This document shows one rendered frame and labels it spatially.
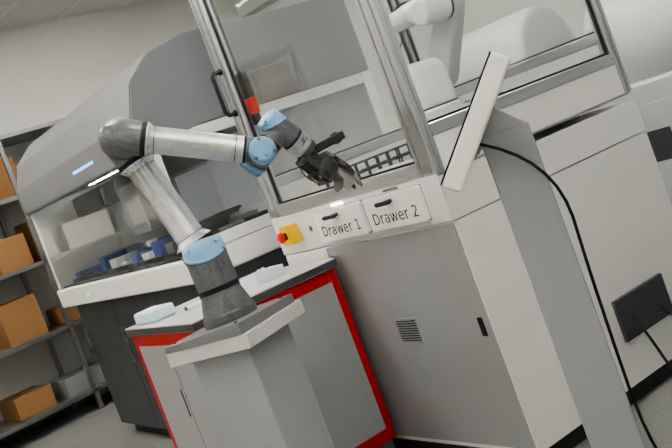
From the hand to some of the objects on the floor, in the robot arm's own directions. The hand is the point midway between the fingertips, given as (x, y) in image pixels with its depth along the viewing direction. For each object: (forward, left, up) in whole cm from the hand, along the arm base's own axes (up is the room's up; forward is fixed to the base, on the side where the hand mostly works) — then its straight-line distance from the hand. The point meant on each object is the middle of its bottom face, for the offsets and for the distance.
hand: (356, 182), depth 281 cm
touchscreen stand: (-27, -51, -103) cm, 118 cm away
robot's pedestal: (-48, +28, -100) cm, 114 cm away
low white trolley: (+14, +80, -95) cm, 125 cm away
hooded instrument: (+129, +172, -87) cm, 232 cm away
